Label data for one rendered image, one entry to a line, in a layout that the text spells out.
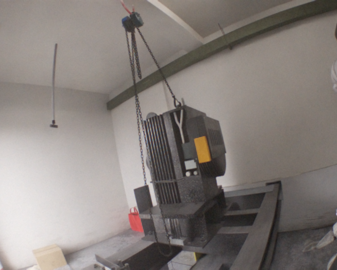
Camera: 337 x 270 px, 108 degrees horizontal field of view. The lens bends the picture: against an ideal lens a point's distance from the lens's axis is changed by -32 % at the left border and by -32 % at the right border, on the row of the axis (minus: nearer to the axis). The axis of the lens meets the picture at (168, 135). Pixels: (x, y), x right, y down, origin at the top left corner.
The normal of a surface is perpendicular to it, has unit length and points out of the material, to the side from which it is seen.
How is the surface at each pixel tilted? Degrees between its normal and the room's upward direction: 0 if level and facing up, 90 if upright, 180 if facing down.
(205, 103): 90
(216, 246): 90
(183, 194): 90
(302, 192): 90
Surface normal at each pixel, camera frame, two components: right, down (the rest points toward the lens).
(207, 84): -0.60, 0.01
